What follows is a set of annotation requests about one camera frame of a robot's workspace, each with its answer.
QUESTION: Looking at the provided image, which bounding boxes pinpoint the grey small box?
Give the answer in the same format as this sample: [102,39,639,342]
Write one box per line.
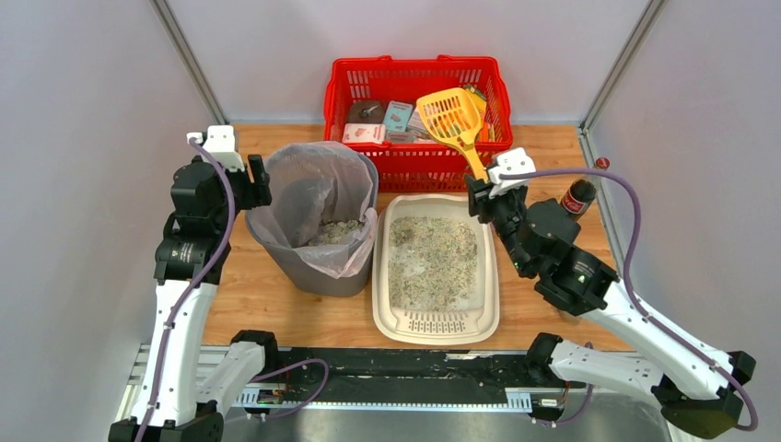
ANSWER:
[406,108,432,140]

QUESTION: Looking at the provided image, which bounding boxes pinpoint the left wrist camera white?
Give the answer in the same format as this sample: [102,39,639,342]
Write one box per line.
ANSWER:
[186,125,246,172]

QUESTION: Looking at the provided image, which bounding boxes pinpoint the yellow litter scoop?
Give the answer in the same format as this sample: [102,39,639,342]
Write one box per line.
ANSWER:
[416,87,489,181]

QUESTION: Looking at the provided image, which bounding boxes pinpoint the cat litter granules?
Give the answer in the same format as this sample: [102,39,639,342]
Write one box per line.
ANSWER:
[388,216,483,312]

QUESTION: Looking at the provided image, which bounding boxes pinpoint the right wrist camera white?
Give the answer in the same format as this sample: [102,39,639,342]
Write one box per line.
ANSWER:
[485,147,537,199]

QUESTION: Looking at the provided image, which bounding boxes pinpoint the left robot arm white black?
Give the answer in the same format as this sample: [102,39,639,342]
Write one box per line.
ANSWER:
[108,155,276,441]

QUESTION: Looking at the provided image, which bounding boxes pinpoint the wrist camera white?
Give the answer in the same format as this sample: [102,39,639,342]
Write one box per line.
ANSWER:
[186,125,246,172]
[485,147,537,199]

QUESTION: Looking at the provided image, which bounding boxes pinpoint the translucent plastic bin liner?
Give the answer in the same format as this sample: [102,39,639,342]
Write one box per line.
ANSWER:
[246,141,379,281]

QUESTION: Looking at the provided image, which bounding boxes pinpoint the red shopping basket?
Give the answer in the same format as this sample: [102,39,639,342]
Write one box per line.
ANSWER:
[323,54,514,192]

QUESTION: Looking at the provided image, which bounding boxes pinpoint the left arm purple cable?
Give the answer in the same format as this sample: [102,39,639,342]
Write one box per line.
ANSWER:
[133,137,331,442]

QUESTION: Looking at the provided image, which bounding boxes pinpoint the grey mesh trash bin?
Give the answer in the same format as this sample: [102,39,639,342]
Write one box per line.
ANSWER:
[245,141,379,299]

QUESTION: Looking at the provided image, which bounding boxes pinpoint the orange green sponge pack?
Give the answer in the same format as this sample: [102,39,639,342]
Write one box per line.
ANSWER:
[463,84,491,143]

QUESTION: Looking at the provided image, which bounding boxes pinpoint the grey sponge label box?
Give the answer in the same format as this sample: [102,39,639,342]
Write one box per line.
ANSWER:
[385,131,417,144]

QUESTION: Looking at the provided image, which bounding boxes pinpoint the cola glass bottle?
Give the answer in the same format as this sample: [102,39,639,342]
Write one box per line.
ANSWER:
[559,174,601,221]

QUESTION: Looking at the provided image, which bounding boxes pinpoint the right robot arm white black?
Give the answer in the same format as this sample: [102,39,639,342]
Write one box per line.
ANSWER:
[466,177,759,439]

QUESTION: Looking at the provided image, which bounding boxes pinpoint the beige litter box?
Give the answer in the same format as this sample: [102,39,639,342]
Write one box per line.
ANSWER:
[372,193,500,346]

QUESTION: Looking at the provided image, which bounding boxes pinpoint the brown round item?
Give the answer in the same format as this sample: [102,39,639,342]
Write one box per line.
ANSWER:
[346,100,386,124]

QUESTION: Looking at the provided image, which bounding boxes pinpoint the litter clumps in bin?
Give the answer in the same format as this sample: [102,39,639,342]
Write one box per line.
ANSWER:
[306,220,364,247]

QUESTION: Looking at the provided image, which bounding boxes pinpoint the teal small box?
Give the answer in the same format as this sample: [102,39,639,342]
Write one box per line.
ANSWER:
[383,100,414,132]

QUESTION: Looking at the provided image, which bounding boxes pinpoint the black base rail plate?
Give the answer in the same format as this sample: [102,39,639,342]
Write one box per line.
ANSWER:
[266,347,565,404]

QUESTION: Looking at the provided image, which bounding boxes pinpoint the white pink sponge box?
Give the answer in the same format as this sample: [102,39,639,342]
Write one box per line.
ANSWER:
[341,123,386,145]

